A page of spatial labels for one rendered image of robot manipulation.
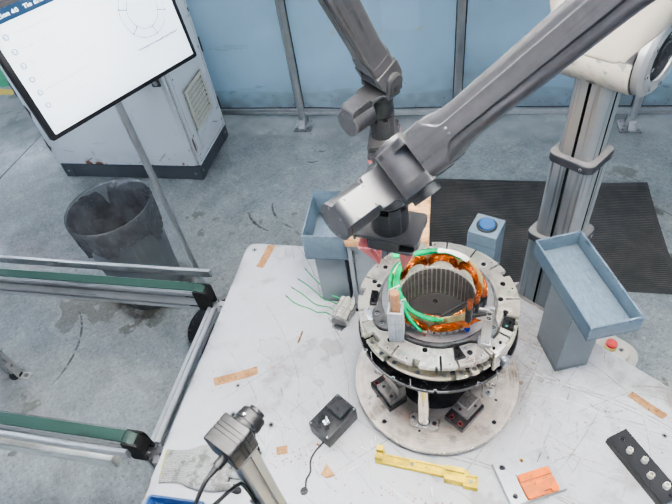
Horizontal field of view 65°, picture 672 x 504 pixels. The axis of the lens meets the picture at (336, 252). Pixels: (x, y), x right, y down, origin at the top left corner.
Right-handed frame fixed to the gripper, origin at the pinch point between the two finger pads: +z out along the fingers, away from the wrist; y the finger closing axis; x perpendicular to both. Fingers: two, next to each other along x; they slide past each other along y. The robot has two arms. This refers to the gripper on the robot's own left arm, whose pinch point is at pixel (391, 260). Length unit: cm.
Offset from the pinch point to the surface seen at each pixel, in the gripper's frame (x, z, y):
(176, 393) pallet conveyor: -12, 62, -60
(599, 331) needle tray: 12.1, 25.5, 37.1
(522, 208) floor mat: 154, 139, 22
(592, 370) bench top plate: 19, 53, 42
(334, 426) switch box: -13, 48, -12
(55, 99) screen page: 33, 3, -99
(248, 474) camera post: -38.5, -3.3, -7.2
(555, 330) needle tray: 21, 42, 31
